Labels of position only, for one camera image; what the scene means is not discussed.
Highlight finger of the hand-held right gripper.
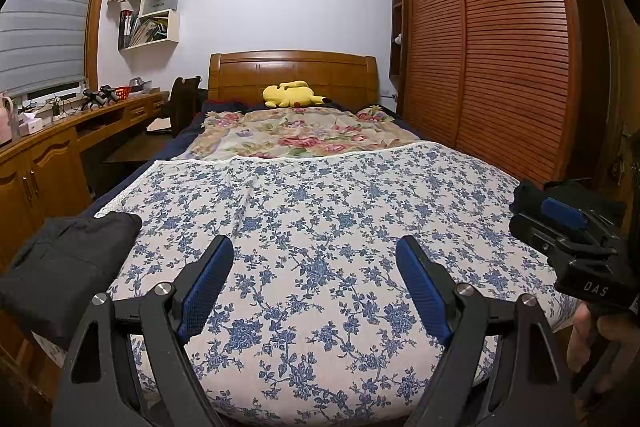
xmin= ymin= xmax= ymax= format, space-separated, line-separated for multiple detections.
xmin=509 ymin=212 xmax=587 ymax=254
xmin=510 ymin=179 xmax=627 ymax=232

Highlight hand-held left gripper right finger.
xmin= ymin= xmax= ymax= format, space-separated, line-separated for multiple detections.
xmin=395 ymin=235 xmax=576 ymax=427

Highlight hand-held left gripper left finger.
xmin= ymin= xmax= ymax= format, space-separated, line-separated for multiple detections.
xmin=52 ymin=234 xmax=235 ymax=427

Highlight folded dark grey clothes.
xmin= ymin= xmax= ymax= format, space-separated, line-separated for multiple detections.
xmin=0 ymin=212 xmax=143 ymax=350

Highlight person's right hand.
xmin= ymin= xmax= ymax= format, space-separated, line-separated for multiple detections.
xmin=567 ymin=306 xmax=640 ymax=375

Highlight wooden door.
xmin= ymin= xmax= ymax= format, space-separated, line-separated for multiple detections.
xmin=595 ymin=0 xmax=640 ymax=228

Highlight blue floral bed sheet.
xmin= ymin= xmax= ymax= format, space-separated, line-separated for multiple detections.
xmin=95 ymin=141 xmax=576 ymax=427

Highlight wooden slatted wardrobe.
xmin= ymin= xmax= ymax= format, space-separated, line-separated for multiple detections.
xmin=389 ymin=0 xmax=596 ymax=188

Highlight dark desk chair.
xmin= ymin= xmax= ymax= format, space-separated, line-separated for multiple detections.
xmin=147 ymin=76 xmax=203 ymax=138

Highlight pink floral blanket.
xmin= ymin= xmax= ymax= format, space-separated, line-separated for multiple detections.
xmin=175 ymin=106 xmax=421 ymax=162

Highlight wooden desk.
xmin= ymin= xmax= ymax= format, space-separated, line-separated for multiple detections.
xmin=0 ymin=89 xmax=171 ymax=268

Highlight yellow plush toy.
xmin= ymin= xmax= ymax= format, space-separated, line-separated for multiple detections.
xmin=262 ymin=80 xmax=328 ymax=109

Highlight wooden headboard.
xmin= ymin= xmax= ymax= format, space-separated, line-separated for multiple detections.
xmin=207 ymin=51 xmax=378 ymax=108

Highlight black tools on desk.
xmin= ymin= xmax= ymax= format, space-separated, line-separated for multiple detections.
xmin=82 ymin=86 xmax=118 ymax=108

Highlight pink thermos jug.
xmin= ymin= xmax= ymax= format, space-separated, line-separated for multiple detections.
xmin=0 ymin=92 xmax=13 ymax=145

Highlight row of books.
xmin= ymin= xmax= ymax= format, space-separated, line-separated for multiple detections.
xmin=119 ymin=9 xmax=168 ymax=48

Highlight grey window roller blind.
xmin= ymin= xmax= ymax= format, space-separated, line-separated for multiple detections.
xmin=0 ymin=0 xmax=108 ymax=95

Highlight white wall shelf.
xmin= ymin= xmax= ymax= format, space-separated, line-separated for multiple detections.
xmin=117 ymin=0 xmax=187 ymax=52

